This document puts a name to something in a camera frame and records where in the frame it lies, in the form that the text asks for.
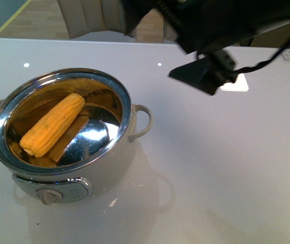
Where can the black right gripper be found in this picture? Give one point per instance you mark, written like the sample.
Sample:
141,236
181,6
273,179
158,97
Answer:
207,26

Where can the yellow corn cob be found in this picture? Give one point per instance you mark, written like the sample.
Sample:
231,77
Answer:
47,131

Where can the white electric cooking pot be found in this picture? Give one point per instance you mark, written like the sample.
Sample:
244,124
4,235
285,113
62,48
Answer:
96,150

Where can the left beige upholstered chair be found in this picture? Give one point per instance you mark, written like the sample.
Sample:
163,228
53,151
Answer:
96,21

